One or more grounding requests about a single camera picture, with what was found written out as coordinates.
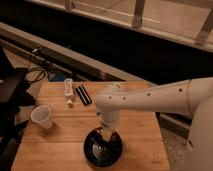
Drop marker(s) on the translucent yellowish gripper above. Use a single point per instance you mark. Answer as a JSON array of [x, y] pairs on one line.
[[107, 134]]

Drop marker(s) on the black ceramic bowl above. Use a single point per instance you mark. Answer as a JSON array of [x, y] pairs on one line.
[[100, 153]]

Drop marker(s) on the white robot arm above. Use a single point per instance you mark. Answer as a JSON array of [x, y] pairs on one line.
[[193, 97]]

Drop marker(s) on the white tube bottle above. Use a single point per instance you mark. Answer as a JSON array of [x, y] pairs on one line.
[[68, 91]]

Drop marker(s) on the white plastic cup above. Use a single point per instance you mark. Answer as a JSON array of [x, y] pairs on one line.
[[42, 116]]

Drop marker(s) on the black equipment at left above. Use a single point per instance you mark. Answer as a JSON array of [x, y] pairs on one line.
[[13, 94]]

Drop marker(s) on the metal rail beam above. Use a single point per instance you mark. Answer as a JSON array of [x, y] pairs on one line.
[[64, 55]]

